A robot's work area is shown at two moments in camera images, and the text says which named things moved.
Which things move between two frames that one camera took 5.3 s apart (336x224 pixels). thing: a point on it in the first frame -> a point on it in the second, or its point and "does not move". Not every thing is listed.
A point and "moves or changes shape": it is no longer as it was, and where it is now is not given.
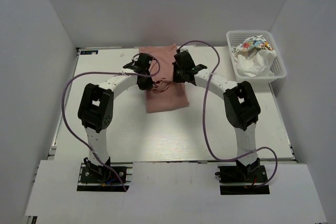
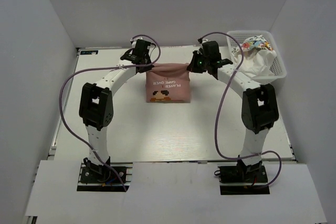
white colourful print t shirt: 256,42 does not move
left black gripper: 146,85 -> 146,68
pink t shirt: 167,94 moves or changes shape
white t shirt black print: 255,62 does not move
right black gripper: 176,78 -> 193,67
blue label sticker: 93,52 does not move
